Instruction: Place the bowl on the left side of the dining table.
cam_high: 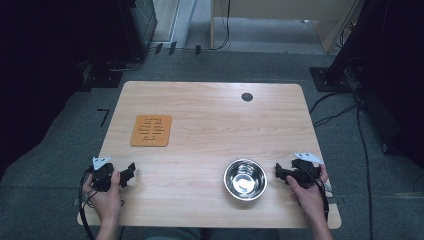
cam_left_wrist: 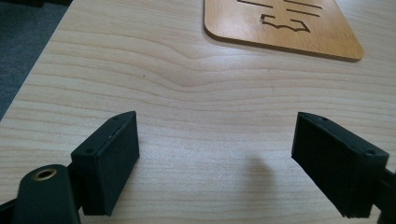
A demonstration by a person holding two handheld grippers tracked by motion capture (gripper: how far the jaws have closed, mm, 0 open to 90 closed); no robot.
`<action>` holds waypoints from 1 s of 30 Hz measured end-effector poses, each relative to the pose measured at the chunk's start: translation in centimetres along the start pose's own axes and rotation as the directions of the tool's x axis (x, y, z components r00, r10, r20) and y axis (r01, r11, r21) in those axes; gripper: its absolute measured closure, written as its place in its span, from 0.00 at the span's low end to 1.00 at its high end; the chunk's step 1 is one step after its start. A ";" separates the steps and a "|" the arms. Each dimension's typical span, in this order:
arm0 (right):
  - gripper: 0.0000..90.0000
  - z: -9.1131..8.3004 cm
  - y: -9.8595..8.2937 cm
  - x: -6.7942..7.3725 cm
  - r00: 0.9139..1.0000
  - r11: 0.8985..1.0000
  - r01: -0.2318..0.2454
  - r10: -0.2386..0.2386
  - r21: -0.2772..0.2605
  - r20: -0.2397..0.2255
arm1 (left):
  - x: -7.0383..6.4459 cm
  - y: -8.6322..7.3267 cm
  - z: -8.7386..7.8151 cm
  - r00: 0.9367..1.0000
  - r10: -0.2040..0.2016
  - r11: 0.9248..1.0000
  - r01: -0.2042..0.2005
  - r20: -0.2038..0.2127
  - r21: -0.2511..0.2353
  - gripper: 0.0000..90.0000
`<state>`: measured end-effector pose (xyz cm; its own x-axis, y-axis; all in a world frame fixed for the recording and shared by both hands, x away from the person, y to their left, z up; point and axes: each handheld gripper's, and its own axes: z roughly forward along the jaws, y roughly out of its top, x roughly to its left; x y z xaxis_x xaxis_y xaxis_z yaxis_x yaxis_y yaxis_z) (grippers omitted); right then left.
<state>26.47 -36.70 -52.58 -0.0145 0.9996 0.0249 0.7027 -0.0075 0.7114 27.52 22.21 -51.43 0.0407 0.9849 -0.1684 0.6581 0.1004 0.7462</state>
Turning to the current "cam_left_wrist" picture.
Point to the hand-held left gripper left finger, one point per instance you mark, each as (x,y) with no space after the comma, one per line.
(106,168)

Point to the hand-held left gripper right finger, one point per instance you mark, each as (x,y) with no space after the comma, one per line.
(336,168)

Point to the wooden board with cutouts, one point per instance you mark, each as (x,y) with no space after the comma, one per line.
(249,21)

